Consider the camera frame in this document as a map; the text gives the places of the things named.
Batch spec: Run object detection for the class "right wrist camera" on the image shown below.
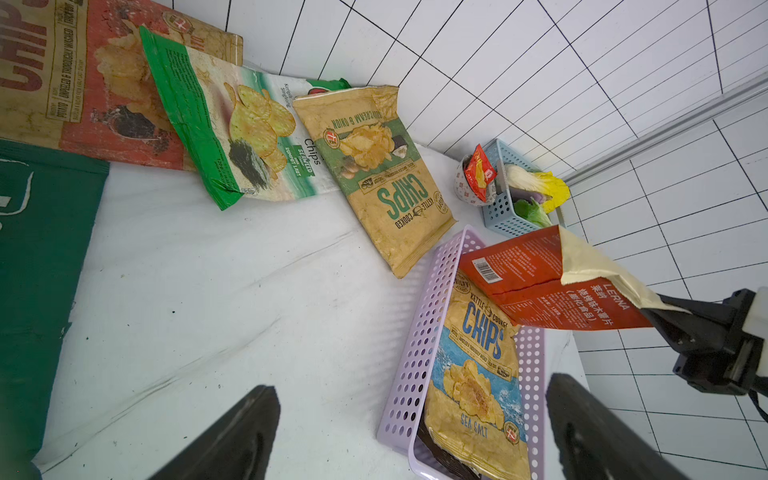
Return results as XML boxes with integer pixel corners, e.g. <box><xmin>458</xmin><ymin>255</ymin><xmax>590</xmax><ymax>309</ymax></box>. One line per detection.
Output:
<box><xmin>742</xmin><ymin>287</ymin><xmax>768</xmax><ymax>378</ymax></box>

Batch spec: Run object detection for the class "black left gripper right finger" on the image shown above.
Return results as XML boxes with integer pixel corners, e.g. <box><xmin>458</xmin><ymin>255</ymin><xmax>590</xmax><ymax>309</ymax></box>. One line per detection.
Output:
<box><xmin>546</xmin><ymin>373</ymin><xmax>686</xmax><ymax>480</ymax></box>

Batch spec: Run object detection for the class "green toy lettuce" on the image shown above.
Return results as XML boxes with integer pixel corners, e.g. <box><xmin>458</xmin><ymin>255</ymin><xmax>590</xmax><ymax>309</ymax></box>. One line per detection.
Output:
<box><xmin>513</xmin><ymin>199</ymin><xmax>552</xmax><ymax>228</ymax></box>

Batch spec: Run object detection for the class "purple plastic basket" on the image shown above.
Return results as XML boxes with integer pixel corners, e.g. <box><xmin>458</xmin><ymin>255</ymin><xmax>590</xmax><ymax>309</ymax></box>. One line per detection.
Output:
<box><xmin>377</xmin><ymin>226</ymin><xmax>547</xmax><ymax>479</ymax></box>

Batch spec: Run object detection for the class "blue plastic basket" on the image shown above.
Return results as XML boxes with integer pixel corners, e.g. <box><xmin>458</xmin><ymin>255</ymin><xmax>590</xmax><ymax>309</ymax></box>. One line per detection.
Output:
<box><xmin>483</xmin><ymin>139</ymin><xmax>541</xmax><ymax>237</ymax></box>

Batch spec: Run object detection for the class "beige cassava chips bag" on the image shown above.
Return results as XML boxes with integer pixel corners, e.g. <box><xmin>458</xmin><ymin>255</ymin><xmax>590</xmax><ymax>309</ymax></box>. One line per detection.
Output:
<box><xmin>459</xmin><ymin>226</ymin><xmax>688</xmax><ymax>331</ymax></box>

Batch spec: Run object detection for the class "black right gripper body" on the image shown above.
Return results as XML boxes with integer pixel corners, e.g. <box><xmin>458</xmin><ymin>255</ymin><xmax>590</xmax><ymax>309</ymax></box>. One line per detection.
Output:
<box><xmin>671</xmin><ymin>287</ymin><xmax>767</xmax><ymax>396</ymax></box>

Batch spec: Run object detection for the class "red kettle chips bag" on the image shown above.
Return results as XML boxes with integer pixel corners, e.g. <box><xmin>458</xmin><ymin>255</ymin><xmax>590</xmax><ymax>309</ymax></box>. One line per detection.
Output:
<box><xmin>1</xmin><ymin>1</ymin><xmax>244</xmax><ymax>171</ymax></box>

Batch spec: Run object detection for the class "red snack cup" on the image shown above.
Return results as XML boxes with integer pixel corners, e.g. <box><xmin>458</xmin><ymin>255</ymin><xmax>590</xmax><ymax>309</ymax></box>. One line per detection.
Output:
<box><xmin>454</xmin><ymin>145</ymin><xmax>498</xmax><ymax>206</ymax></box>

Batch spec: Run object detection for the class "green white chips bag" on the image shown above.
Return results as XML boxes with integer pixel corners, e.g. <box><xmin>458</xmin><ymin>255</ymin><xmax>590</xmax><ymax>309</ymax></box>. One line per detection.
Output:
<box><xmin>140</xmin><ymin>28</ymin><xmax>350</xmax><ymax>210</ymax></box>

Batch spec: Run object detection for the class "green kettle chips bag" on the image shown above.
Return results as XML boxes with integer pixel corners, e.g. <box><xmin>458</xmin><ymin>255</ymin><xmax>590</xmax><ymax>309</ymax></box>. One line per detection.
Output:
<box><xmin>293</xmin><ymin>86</ymin><xmax>456</xmax><ymax>278</ymax></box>

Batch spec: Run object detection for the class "green Real chips bag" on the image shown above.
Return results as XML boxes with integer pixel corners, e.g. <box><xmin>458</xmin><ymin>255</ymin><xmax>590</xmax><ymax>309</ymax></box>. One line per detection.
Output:
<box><xmin>1</xmin><ymin>140</ymin><xmax>109</xmax><ymax>479</ymax></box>

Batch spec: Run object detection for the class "blue kettle chips bag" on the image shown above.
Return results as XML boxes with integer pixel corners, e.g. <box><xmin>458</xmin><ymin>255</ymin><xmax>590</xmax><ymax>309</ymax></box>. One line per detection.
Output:
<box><xmin>424</xmin><ymin>271</ymin><xmax>531</xmax><ymax>479</ymax></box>

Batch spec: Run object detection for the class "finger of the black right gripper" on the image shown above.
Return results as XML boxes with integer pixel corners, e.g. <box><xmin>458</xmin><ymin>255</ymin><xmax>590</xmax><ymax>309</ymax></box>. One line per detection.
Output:
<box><xmin>640</xmin><ymin>292</ymin><xmax>738</xmax><ymax>358</ymax></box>

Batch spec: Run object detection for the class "yellow toy cabbage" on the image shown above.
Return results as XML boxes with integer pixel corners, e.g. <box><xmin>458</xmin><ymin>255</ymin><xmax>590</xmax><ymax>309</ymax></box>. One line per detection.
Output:
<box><xmin>504</xmin><ymin>164</ymin><xmax>571</xmax><ymax>214</ymax></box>

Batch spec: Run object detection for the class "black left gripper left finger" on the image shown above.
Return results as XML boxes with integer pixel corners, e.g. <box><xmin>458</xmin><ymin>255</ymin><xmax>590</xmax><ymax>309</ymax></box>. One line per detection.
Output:
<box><xmin>153</xmin><ymin>385</ymin><xmax>281</xmax><ymax>479</ymax></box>

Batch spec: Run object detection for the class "purple toy eggplant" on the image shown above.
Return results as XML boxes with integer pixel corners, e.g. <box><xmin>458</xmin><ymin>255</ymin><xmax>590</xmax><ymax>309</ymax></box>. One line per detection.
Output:
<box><xmin>509</xmin><ymin>187</ymin><xmax>551</xmax><ymax>204</ymax></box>

